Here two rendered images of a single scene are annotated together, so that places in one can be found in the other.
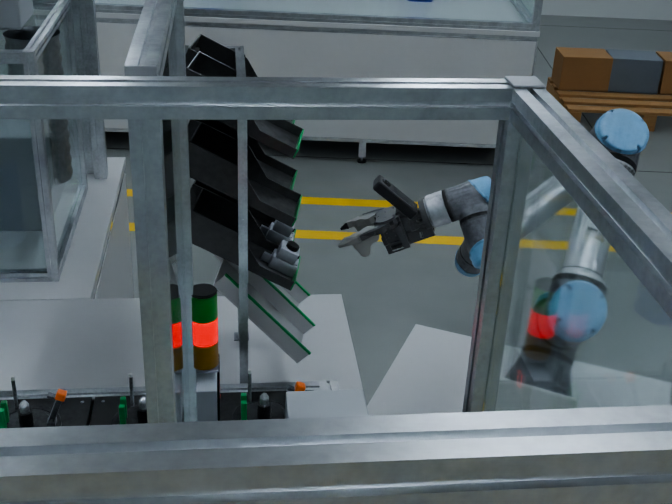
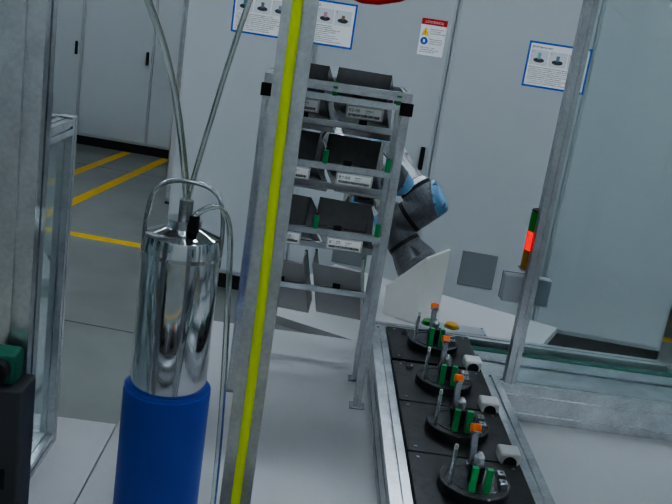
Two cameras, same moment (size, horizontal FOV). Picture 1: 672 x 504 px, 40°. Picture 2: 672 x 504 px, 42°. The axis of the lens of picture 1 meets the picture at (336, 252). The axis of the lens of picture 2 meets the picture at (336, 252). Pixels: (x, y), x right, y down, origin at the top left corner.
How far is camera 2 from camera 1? 3.01 m
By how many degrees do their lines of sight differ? 79
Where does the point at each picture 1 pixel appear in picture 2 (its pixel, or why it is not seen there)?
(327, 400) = not seen: outside the picture
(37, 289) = (69, 455)
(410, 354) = (285, 314)
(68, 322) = not seen: hidden behind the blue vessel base
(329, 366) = (296, 340)
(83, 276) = not seen: hidden behind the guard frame
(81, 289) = (88, 427)
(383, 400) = (346, 333)
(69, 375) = (287, 447)
